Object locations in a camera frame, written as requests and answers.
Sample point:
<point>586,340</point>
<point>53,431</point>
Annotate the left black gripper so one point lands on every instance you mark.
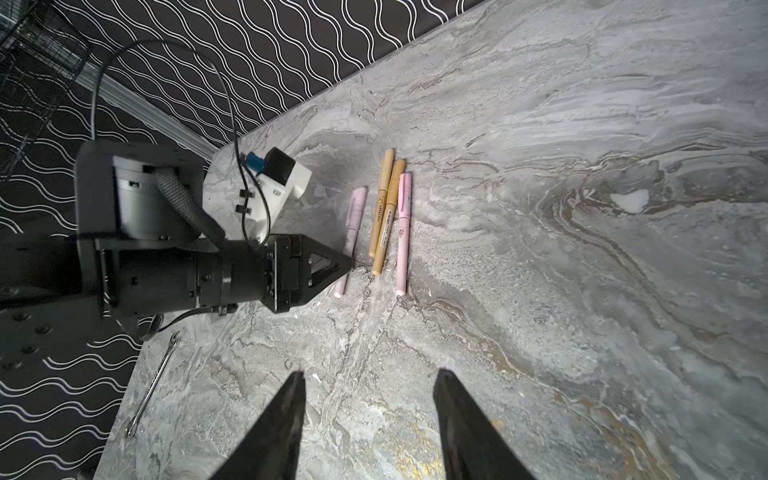
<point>299,270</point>

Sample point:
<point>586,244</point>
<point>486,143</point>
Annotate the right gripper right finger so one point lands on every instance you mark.
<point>472,447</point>

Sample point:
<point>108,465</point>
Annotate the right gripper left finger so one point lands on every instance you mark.
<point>271,448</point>

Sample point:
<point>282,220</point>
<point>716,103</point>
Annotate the pink pen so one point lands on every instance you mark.
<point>353,223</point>
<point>404,223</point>

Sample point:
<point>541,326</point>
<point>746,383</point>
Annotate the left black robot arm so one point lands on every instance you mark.
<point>143,247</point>

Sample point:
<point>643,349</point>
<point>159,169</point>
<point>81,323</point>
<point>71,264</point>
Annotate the silver combination wrench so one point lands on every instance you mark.
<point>132,426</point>

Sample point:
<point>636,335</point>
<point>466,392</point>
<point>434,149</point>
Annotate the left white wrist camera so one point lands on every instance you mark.
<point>271,180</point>

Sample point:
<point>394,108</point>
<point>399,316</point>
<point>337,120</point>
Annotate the black wire mesh basket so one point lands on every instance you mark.
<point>42,54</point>

